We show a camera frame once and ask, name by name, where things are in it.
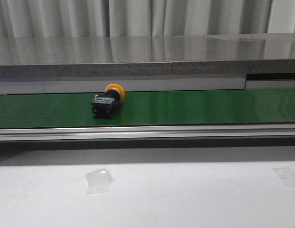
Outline yellow mushroom push button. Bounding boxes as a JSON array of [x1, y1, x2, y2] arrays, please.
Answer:
[[91, 84, 125, 119]]

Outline clear tape patch left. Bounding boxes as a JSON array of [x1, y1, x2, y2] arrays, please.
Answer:
[[85, 168, 115, 194]]

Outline clear tape patch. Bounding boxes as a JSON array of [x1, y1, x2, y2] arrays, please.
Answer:
[[85, 168, 115, 194], [272, 167, 295, 188]]

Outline green conveyor belt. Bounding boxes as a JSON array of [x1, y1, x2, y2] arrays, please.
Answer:
[[0, 89, 295, 129]]

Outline dark granite counter slab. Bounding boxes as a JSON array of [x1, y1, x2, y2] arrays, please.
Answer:
[[0, 33, 295, 81]]

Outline grey panel under counter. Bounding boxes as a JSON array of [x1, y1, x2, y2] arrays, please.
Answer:
[[0, 73, 295, 95]]

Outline clear tape patch right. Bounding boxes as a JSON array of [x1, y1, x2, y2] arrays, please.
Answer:
[[272, 167, 295, 188]]

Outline white pleated curtain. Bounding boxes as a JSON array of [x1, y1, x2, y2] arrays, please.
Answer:
[[0, 0, 295, 38]]

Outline aluminium conveyor side rail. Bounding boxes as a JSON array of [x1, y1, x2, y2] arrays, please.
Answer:
[[0, 123, 295, 142]]

